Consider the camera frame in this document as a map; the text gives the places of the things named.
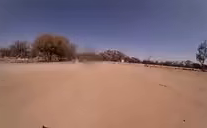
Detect big brown round tree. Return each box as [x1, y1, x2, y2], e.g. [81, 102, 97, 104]
[31, 33, 78, 63]

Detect low distant tree line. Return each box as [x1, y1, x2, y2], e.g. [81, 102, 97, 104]
[140, 58, 207, 72]

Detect reddish-brown dirt ground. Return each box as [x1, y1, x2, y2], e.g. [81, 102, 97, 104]
[0, 61, 207, 128]

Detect row of distant trees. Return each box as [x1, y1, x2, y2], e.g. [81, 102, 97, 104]
[0, 39, 34, 61]

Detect rocky hill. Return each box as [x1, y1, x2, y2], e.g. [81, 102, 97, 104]
[96, 48, 143, 64]

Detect thin bare tree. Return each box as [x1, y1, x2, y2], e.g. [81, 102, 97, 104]
[195, 39, 207, 68]

